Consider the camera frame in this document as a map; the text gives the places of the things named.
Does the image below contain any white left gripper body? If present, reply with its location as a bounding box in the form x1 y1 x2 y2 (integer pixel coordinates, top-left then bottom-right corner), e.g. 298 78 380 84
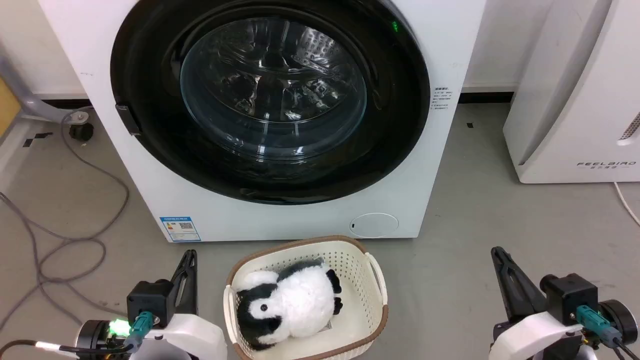
131 312 228 360

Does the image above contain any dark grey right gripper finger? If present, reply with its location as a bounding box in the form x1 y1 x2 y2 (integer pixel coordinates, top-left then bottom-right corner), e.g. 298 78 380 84
494 246 548 318
490 246 526 322

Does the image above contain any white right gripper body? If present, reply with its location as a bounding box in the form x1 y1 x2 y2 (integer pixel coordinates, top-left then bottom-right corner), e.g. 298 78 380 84
488 310 584 360

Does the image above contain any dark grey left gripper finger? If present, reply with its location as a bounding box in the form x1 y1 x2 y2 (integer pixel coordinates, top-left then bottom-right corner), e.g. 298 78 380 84
176 251 199 317
170 250 193 317

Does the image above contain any white washing machine body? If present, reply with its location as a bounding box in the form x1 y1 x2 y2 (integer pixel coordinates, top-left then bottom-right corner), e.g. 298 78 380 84
37 0 487 244

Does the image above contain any black round washer door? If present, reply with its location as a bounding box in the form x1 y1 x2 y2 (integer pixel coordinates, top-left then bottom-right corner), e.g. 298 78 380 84
110 0 431 206

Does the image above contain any blue energy label sticker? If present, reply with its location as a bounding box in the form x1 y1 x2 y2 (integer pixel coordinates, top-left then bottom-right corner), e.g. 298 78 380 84
159 216 202 243

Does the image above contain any black white penguin plush toy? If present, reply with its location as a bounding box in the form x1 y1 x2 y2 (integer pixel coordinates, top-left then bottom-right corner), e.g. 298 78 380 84
235 258 344 351

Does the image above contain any round white filter cover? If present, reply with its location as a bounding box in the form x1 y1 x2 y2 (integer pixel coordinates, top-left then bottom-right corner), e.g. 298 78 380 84
349 212 400 239

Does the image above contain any cream laundry basket brown rim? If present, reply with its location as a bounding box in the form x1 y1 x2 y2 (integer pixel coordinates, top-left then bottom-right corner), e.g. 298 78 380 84
223 235 389 360

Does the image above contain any black caster wheel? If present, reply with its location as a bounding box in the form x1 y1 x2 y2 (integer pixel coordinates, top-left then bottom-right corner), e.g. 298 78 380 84
68 111 95 142

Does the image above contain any white air purifier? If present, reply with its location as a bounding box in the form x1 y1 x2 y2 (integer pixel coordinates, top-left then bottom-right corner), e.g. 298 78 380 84
502 0 640 185

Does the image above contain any small printed text sticker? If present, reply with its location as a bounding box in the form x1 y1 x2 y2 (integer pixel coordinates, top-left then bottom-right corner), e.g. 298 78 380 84
432 86 454 111

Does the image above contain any grey metal stand leg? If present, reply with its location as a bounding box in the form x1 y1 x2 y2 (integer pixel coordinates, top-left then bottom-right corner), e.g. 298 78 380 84
0 50 92 124

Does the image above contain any yellow wooden panel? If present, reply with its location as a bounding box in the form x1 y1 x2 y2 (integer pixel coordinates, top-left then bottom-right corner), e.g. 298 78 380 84
0 76 22 139

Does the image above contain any right gripper cable teal plug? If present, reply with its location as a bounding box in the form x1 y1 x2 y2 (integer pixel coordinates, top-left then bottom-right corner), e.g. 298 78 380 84
575 305 640 360

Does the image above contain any grey floor cable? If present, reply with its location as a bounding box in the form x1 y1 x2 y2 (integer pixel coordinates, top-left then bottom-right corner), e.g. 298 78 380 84
0 107 131 331

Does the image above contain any white floor cable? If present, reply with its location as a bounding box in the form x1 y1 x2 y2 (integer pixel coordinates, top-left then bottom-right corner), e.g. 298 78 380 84
613 181 640 227

